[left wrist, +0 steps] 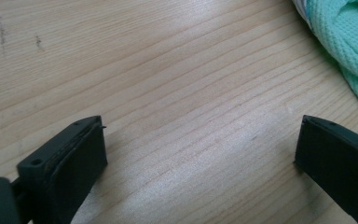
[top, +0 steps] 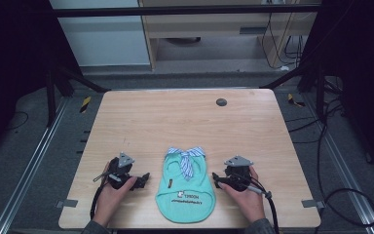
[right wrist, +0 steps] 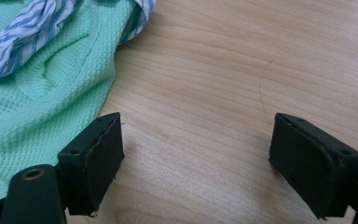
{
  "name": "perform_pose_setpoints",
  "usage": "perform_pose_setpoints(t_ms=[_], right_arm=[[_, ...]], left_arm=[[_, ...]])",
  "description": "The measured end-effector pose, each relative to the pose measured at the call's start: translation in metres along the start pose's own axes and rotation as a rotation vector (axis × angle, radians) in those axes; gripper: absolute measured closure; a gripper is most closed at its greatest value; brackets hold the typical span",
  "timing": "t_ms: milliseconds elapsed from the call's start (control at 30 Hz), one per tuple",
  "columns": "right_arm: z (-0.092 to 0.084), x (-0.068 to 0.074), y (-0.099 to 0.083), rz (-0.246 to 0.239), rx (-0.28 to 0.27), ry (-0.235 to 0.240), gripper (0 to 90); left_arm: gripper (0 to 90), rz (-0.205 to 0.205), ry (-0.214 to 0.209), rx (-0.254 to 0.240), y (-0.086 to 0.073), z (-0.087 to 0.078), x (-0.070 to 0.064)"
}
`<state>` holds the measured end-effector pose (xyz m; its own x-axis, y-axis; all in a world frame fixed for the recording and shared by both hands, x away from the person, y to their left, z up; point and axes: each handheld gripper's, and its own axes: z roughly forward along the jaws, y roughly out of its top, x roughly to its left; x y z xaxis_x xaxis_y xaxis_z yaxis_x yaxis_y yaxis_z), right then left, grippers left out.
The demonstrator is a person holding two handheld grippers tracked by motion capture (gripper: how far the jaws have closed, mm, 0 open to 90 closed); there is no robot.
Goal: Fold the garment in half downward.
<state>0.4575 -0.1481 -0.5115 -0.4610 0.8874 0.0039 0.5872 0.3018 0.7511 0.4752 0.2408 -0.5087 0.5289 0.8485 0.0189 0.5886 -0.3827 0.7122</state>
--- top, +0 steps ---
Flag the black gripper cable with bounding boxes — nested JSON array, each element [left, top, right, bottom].
[[90, 171, 115, 221], [233, 174, 281, 234]]

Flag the yellow black striped tape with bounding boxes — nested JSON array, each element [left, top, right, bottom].
[[79, 96, 93, 114], [286, 93, 307, 108]]

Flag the black floor cable loop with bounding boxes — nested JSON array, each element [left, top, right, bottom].
[[285, 97, 374, 228]]

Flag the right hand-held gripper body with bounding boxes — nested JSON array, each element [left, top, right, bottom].
[[223, 154, 255, 192]]

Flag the teal pet shirt striped bow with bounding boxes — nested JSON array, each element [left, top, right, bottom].
[[154, 145, 217, 225]]

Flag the light wooden desk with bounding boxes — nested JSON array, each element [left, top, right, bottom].
[[137, 0, 319, 70]]

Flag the grey metal table bracket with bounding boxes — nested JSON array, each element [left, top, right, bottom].
[[55, 198, 79, 210], [301, 198, 326, 210]]

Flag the person's left hand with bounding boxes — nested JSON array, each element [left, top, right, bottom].
[[92, 161, 139, 227]]

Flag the black hanging desk cables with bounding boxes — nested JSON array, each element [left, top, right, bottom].
[[260, 13, 306, 70]]

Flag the white cabinet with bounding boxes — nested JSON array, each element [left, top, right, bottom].
[[49, 0, 152, 68]]

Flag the person's right hand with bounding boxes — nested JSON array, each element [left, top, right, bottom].
[[218, 166, 267, 224]]

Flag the black horizontal frame bar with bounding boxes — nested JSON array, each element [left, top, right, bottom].
[[53, 4, 322, 19]]

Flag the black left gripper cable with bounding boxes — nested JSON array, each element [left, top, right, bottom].
[[90, 171, 115, 221]]

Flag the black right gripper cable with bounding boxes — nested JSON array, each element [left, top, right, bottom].
[[233, 174, 281, 234]]

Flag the aluminium floor rail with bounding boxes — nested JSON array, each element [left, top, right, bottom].
[[0, 97, 70, 234], [301, 94, 374, 234]]

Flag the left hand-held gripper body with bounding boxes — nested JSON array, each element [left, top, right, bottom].
[[106, 151, 136, 191]]

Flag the black metal stand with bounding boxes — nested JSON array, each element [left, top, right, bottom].
[[44, 58, 111, 129], [260, 55, 345, 125]]

